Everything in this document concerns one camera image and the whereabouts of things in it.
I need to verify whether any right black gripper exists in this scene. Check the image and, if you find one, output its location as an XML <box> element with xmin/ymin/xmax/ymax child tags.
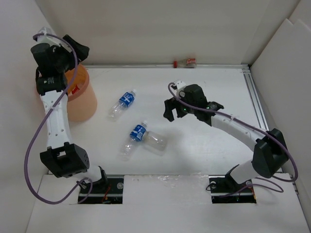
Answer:
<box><xmin>164</xmin><ymin>93</ymin><xmax>197</xmax><ymax>121</ymax></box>

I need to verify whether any red label white bottle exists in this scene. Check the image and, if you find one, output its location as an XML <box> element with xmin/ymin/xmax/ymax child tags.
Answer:
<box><xmin>70</xmin><ymin>83</ymin><xmax>83</xmax><ymax>95</ymax></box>

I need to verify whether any red cap brown label bottle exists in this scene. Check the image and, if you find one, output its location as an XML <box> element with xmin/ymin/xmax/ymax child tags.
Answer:
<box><xmin>173</xmin><ymin>58</ymin><xmax>197</xmax><ymax>68</ymax></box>

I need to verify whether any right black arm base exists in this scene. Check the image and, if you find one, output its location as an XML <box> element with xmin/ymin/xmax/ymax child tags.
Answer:
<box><xmin>206</xmin><ymin>175</ymin><xmax>257</xmax><ymax>204</ymax></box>

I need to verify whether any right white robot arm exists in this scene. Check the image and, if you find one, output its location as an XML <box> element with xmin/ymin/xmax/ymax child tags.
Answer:
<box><xmin>163</xmin><ymin>81</ymin><xmax>289</xmax><ymax>191</ymax></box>

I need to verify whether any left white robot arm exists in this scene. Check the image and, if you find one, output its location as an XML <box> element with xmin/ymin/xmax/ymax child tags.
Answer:
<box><xmin>31</xmin><ymin>33</ymin><xmax>108</xmax><ymax>193</ymax></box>

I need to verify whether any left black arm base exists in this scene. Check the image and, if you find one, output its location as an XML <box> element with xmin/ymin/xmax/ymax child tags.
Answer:
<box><xmin>78</xmin><ymin>176</ymin><xmax>124</xmax><ymax>204</ymax></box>

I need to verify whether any orange plastic bin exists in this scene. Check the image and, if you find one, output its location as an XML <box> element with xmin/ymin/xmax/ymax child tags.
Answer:
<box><xmin>37</xmin><ymin>65</ymin><xmax>97</xmax><ymax>128</ymax></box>

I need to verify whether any clear bottle without label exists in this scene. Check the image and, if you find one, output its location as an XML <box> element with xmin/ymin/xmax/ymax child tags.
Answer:
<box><xmin>143</xmin><ymin>131</ymin><xmax>168</xmax><ymax>155</ymax></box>

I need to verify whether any blue label bottle lower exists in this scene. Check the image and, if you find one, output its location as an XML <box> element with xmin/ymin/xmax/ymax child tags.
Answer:
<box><xmin>119</xmin><ymin>121</ymin><xmax>148</xmax><ymax>161</ymax></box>

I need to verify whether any blue label bottle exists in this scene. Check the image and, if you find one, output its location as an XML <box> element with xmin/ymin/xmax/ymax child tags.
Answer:
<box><xmin>108</xmin><ymin>89</ymin><xmax>137</xmax><ymax>120</ymax></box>
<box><xmin>119</xmin><ymin>121</ymin><xmax>148</xmax><ymax>161</ymax></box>

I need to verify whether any blue label bottle upper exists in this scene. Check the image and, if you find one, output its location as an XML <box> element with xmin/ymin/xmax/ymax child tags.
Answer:
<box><xmin>108</xmin><ymin>89</ymin><xmax>137</xmax><ymax>120</ymax></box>

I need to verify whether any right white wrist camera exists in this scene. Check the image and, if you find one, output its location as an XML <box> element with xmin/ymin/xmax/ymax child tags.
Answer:
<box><xmin>171</xmin><ymin>80</ymin><xmax>187</xmax><ymax>98</ymax></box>

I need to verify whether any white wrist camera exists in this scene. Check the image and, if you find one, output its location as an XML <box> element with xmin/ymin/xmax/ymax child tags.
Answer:
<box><xmin>36</xmin><ymin>27</ymin><xmax>60</xmax><ymax>47</ymax></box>
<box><xmin>171</xmin><ymin>80</ymin><xmax>187</xmax><ymax>98</ymax></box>

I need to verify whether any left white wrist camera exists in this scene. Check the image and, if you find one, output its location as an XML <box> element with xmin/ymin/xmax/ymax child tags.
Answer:
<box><xmin>36</xmin><ymin>27</ymin><xmax>60</xmax><ymax>47</ymax></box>

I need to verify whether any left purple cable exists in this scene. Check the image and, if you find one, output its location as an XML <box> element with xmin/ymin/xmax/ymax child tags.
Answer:
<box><xmin>23</xmin><ymin>33</ymin><xmax>93</xmax><ymax>204</ymax></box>

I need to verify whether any purple cable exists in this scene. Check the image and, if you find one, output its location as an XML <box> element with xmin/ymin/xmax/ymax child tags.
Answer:
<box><xmin>167</xmin><ymin>82</ymin><xmax>299</xmax><ymax>198</ymax></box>
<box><xmin>23</xmin><ymin>33</ymin><xmax>93</xmax><ymax>204</ymax></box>

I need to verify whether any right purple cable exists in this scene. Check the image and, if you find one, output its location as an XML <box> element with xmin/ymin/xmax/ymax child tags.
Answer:
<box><xmin>167</xmin><ymin>82</ymin><xmax>299</xmax><ymax>198</ymax></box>

